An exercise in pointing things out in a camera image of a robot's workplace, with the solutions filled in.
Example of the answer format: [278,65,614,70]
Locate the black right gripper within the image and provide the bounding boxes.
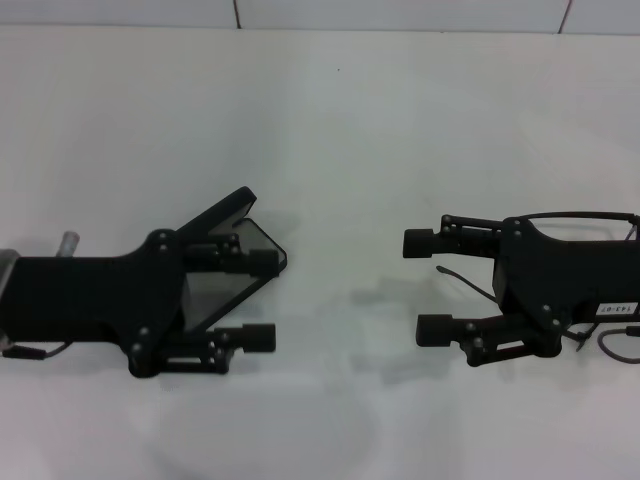
[402,214,640,367]

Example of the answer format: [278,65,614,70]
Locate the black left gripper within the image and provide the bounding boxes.
[9,228,188,379]

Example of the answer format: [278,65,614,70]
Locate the black glasses case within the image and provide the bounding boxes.
[174,185,289,336]

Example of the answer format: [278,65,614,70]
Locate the black round-lens glasses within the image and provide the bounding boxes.
[436,211,640,304]

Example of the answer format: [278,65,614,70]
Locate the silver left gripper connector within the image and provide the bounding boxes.
[60,230,82,259]

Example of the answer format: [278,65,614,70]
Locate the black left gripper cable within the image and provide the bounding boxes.
[0,341,76,361]

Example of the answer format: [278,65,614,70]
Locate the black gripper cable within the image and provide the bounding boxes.
[567,323,640,364]
[0,341,76,361]

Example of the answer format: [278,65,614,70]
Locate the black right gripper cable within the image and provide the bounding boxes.
[567,323,640,364]

